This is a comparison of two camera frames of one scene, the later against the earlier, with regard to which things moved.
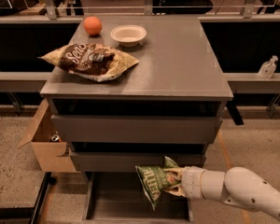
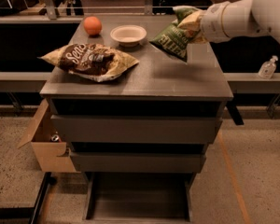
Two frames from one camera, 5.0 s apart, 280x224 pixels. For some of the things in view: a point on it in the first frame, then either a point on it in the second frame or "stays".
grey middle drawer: (128, 161) stays
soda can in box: (55, 137) stays
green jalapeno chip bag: (155, 180) → (175, 41)
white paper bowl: (129, 35) stays
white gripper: (191, 181) → (212, 21)
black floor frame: (27, 213) stays
